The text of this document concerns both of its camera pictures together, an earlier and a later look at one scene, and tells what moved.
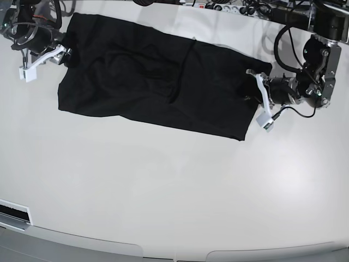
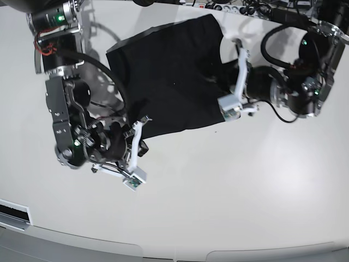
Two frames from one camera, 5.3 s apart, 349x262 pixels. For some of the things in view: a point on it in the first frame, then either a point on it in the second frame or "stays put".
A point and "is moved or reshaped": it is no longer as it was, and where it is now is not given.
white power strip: [239, 9] stays put
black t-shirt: [115, 71] is moved or reshaped
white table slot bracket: [14, 215] stays put
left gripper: [41, 40] to [117, 143]
